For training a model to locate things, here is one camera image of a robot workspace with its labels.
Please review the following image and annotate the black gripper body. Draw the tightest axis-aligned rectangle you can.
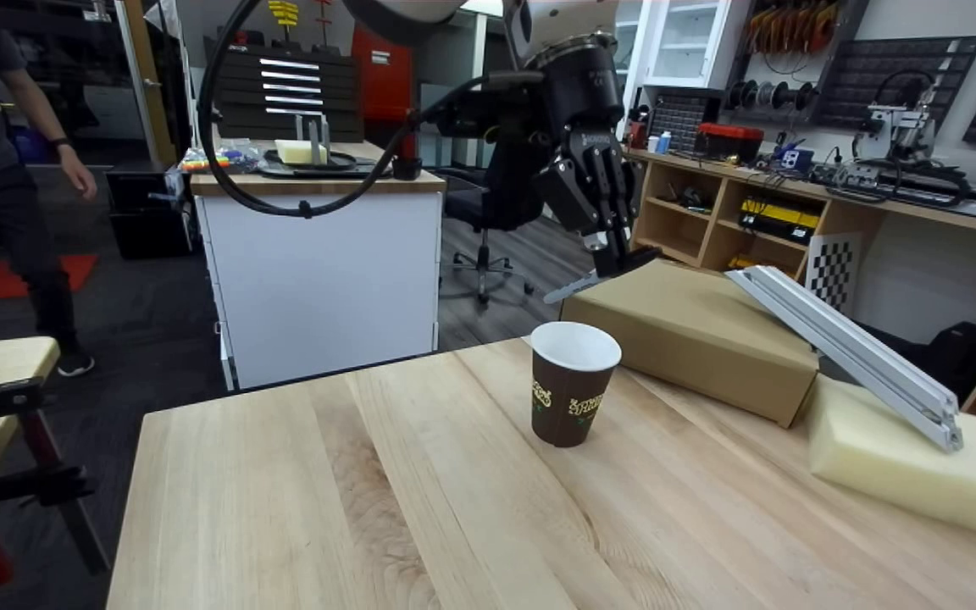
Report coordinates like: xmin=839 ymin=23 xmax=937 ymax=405
xmin=492 ymin=34 xmax=626 ymax=229

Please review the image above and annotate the black and grey marker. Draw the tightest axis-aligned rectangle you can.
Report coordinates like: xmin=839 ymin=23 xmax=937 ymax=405
xmin=539 ymin=247 xmax=660 ymax=309

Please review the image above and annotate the brown paper cup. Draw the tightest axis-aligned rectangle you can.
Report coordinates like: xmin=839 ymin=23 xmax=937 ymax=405
xmin=528 ymin=323 xmax=625 ymax=446

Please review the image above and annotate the black office chair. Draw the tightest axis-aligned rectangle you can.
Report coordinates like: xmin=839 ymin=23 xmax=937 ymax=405
xmin=439 ymin=91 xmax=555 ymax=306

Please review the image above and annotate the brown cardboard box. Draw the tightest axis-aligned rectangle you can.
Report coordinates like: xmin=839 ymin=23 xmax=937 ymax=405
xmin=564 ymin=259 xmax=821 ymax=426

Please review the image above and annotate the white cabinet with wood top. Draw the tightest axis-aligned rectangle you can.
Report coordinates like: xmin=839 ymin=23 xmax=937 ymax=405
xmin=190 ymin=172 xmax=443 ymax=389

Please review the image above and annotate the wooden shelf workbench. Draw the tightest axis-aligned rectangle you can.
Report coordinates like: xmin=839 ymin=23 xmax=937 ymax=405
xmin=632 ymin=149 xmax=976 ymax=412

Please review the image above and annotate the cream foam block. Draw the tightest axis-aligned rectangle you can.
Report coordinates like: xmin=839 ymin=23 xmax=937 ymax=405
xmin=807 ymin=378 xmax=976 ymax=531

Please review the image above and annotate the person in dark clothes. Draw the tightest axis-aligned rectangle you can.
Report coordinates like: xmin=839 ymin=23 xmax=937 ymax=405
xmin=0 ymin=28 xmax=98 ymax=374

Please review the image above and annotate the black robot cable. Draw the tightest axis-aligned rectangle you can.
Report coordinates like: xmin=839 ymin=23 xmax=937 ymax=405
xmin=193 ymin=0 xmax=515 ymax=221

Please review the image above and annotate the grey aluminium extrusion rail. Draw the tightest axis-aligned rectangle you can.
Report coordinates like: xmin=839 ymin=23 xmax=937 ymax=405
xmin=728 ymin=263 xmax=962 ymax=452

